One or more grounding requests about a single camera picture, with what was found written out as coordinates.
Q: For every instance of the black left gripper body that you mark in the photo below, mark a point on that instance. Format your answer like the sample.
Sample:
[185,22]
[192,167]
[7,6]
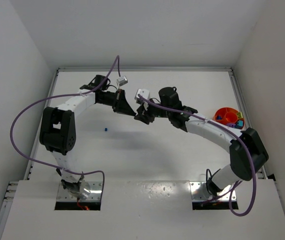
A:
[119,100]

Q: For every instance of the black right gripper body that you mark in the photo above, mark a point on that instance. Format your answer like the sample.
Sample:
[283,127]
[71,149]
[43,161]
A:
[147,112]

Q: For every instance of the purple round lego piece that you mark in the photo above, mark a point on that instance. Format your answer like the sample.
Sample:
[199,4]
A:
[231,125]

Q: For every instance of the green lego brick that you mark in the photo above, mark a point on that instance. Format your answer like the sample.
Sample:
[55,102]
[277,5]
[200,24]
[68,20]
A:
[239,115]

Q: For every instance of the teal lego brick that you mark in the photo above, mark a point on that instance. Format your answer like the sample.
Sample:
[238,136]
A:
[239,124]

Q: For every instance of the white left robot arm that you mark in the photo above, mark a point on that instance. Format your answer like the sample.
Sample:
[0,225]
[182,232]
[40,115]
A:
[58,128]

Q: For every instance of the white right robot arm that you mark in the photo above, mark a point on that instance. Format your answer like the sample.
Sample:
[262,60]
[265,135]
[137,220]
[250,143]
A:
[246,150]

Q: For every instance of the orange divided round container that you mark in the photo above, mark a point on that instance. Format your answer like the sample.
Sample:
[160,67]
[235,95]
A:
[229,115]

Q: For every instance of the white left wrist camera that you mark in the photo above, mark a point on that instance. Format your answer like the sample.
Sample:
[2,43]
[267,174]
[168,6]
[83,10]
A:
[122,81]

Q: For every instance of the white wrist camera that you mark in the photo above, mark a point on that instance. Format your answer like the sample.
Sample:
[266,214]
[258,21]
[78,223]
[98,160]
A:
[141,95]
[122,81]

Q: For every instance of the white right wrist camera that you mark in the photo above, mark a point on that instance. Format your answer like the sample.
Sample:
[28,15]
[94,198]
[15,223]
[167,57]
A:
[141,95]

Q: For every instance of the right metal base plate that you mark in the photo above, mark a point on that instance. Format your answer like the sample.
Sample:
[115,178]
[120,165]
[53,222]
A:
[200,194]

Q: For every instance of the metal base plate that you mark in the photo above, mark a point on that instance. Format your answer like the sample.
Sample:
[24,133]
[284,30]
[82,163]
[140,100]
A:
[92,191]
[200,194]

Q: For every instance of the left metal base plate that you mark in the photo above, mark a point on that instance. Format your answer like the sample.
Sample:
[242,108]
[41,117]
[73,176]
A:
[92,191]

